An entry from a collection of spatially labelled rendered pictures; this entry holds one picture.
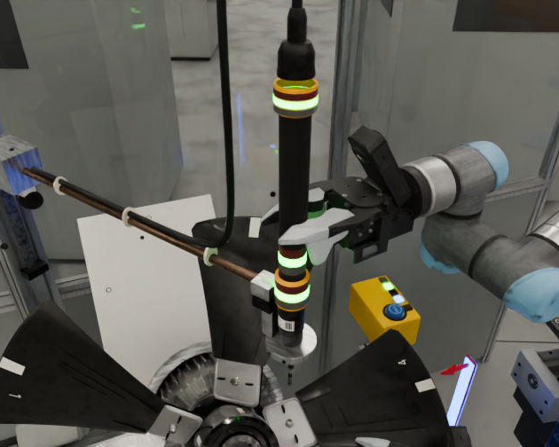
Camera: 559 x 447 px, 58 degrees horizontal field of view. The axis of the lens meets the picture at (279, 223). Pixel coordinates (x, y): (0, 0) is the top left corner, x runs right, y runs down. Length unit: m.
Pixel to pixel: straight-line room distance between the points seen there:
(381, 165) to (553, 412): 0.85
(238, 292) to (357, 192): 0.29
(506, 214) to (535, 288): 1.33
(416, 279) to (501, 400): 0.82
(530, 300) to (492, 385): 1.89
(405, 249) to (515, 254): 1.10
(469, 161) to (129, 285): 0.65
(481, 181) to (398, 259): 1.12
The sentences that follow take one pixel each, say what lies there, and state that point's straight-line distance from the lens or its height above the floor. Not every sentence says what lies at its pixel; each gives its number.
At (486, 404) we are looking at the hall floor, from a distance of 2.50.
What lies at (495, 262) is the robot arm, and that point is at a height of 1.48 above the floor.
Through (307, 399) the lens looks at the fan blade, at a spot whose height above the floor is 1.19.
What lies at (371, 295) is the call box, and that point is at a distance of 1.23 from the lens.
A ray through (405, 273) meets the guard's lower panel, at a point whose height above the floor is 0.71.
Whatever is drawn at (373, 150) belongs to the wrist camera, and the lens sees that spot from 0.57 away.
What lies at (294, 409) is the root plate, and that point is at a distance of 0.87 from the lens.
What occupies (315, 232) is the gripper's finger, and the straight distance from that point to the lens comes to 0.55.
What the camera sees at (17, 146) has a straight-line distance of 1.03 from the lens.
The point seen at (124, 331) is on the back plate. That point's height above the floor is 1.19.
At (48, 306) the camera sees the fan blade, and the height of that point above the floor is 1.43.
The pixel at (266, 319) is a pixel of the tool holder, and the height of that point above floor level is 1.41.
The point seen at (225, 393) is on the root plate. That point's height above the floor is 1.23.
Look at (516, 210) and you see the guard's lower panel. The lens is 2.05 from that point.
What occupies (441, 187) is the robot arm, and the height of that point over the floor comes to 1.57.
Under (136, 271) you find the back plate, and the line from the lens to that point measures 1.01.
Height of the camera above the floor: 1.90
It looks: 35 degrees down
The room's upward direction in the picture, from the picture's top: straight up
